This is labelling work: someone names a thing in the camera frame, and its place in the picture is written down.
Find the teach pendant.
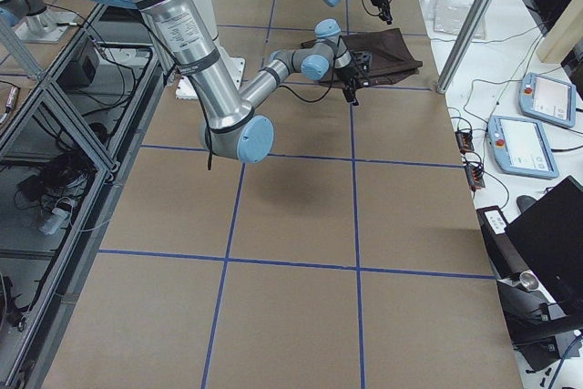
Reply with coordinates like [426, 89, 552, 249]
[518, 73, 577, 128]
[487, 116, 559, 179]

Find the dark box with label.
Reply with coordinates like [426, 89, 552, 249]
[476, 206, 529, 281]

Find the aluminium camera post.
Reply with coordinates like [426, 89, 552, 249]
[436, 0, 493, 94]

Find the near teach pendant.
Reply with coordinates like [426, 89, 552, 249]
[487, 116, 559, 179]

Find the far teach pendant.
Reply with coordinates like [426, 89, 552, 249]
[518, 73, 577, 128]

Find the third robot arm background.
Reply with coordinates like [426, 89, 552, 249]
[1, 0, 71, 44]

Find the black monitor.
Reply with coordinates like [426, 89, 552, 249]
[506, 176, 582, 314]

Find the grey usb hub right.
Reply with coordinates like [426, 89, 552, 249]
[455, 129, 475, 154]

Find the clear plastic tray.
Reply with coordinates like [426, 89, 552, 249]
[424, 0, 475, 42]

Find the grey usb hub left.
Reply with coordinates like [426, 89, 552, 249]
[464, 159, 486, 192]

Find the grey usb hub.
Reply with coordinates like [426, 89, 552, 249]
[464, 159, 486, 192]
[455, 129, 475, 154]

